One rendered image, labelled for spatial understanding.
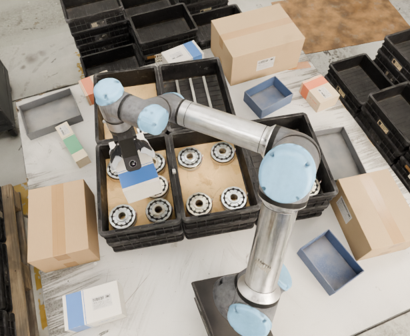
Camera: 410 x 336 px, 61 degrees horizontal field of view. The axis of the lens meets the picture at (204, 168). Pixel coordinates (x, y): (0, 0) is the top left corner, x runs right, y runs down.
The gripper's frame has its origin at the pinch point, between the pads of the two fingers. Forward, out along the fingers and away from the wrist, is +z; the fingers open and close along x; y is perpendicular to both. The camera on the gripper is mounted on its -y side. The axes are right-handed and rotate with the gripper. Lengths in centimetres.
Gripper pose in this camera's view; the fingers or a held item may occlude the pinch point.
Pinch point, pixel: (135, 165)
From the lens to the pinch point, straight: 119.5
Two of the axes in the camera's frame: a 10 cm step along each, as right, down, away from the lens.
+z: 0.1, 5.0, 8.6
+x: -9.3, 3.1, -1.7
